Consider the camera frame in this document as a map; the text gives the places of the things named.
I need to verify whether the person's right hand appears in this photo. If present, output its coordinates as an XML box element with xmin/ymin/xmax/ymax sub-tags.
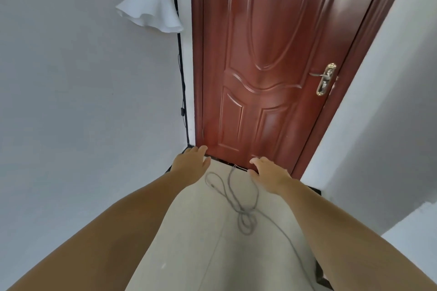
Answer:
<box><xmin>247</xmin><ymin>156</ymin><xmax>295</xmax><ymax>196</ymax></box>

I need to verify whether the person's left hand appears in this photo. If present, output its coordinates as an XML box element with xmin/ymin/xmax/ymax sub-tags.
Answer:
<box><xmin>170</xmin><ymin>145</ymin><xmax>212</xmax><ymax>188</ymax></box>

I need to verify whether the person's right forearm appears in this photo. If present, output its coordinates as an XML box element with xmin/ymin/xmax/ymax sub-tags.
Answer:
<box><xmin>280</xmin><ymin>178</ymin><xmax>437</xmax><ymax>291</ymax></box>

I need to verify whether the person's left forearm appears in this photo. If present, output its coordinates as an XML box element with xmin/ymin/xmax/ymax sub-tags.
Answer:
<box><xmin>7</xmin><ymin>172</ymin><xmax>192</xmax><ymax>291</ymax></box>

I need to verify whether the black floor lamp stand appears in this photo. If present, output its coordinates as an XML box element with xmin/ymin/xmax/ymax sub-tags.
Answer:
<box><xmin>148</xmin><ymin>0</ymin><xmax>192</xmax><ymax>173</ymax></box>

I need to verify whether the red-brown panelled wooden door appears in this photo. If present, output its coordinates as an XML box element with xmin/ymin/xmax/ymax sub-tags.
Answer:
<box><xmin>201</xmin><ymin>0</ymin><xmax>392</xmax><ymax>174</ymax></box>

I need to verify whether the white ruffled lamp shade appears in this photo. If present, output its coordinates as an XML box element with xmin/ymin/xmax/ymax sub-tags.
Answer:
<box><xmin>115</xmin><ymin>0</ymin><xmax>184</xmax><ymax>34</ymax></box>

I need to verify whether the grey cable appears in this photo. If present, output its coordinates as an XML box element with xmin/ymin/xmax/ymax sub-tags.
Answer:
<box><xmin>204</xmin><ymin>165</ymin><xmax>317</xmax><ymax>291</ymax></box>

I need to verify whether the thin black lamp cord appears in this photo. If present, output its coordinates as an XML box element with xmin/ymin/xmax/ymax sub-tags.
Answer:
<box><xmin>177</xmin><ymin>53</ymin><xmax>188</xmax><ymax>128</ymax></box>

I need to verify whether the brass door handle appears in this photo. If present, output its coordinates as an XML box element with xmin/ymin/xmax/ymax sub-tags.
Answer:
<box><xmin>309</xmin><ymin>63</ymin><xmax>339</xmax><ymax>97</ymax></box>

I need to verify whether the red-brown door frame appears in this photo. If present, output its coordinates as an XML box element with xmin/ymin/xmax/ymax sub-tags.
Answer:
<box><xmin>190</xmin><ymin>0</ymin><xmax>418</xmax><ymax>180</ymax></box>

